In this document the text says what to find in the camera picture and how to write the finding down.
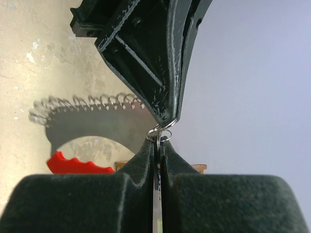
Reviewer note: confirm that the silver key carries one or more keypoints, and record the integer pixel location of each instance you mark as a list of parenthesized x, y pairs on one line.
[(157, 159)]

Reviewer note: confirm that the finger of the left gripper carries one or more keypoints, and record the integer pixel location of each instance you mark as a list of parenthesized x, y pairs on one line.
[(141, 44), (196, 13)]

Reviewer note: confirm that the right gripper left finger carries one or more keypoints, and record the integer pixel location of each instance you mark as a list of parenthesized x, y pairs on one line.
[(121, 202)]

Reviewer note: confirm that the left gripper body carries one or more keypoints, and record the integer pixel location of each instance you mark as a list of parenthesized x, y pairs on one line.
[(91, 16)]

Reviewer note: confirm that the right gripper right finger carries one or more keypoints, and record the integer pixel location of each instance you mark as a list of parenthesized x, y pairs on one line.
[(224, 203)]

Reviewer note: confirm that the wooden shelf rack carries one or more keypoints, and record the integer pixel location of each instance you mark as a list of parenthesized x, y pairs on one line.
[(199, 167)]

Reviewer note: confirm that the red grey key holder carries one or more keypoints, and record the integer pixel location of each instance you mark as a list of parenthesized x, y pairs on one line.
[(122, 118)]

